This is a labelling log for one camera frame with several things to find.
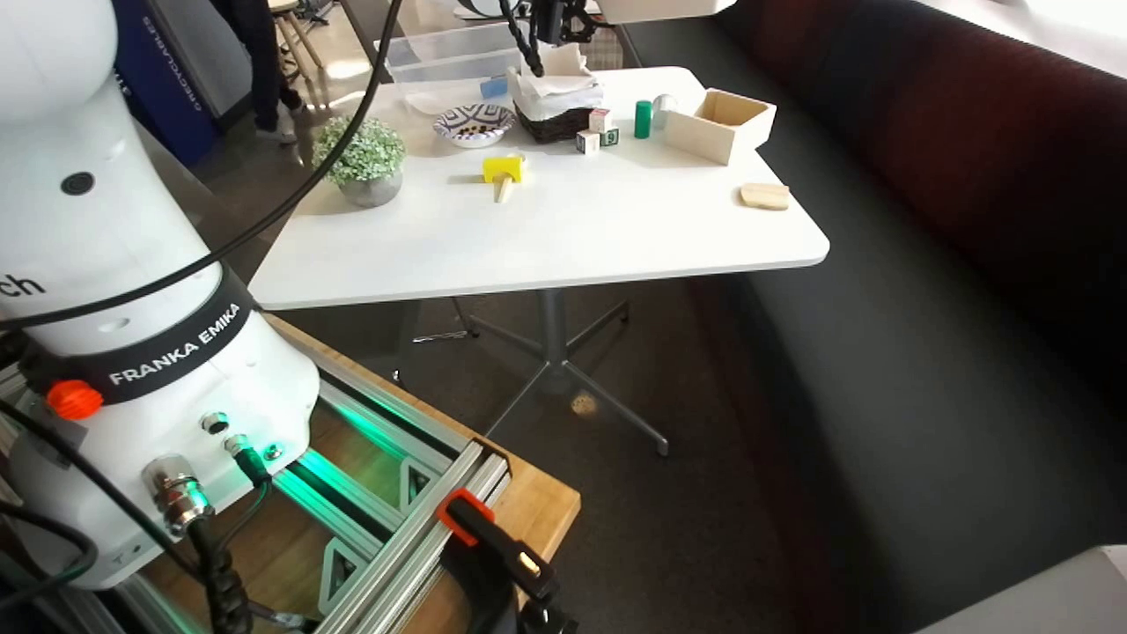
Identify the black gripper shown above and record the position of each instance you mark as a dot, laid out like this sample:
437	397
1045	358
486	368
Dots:
559	18

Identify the white takeaway pack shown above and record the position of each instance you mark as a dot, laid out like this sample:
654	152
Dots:
561	60

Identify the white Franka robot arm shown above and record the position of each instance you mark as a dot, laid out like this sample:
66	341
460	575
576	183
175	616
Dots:
141	176

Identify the small pale block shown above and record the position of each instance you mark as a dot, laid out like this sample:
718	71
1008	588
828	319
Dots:
601	116

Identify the clear plastic bin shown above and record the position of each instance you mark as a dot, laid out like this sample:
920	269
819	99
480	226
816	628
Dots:
444	55

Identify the small letter block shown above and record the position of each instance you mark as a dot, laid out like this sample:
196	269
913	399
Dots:
590	142
610	136

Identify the green cylinder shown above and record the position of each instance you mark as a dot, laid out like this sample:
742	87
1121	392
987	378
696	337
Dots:
642	116

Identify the black white patterned bowl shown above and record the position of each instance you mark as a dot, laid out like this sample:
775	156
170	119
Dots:
475	128

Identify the small white cylinder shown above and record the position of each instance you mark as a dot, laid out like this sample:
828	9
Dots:
660	112

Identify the open cardboard box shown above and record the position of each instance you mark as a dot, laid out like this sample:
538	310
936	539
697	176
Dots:
707	139

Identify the green potted plant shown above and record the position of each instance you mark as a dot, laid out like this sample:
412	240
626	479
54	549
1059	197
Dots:
369	152

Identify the pale wooden block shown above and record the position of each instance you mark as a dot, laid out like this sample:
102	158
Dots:
761	197

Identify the grey metal table base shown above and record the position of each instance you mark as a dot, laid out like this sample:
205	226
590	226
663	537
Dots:
552	340

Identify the round wooden floor disc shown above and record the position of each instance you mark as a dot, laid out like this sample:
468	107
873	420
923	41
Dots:
581	405

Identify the blue panel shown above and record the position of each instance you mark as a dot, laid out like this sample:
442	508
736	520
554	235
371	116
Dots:
163	81

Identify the dark couch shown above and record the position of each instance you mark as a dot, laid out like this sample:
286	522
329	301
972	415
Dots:
937	294

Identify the wooden mounting board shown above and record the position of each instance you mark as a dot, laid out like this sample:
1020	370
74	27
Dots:
540	503

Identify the orange and black clamp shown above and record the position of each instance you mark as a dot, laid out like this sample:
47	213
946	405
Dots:
495	539

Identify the aluminium extrusion frame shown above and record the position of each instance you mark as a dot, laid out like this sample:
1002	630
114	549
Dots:
407	549

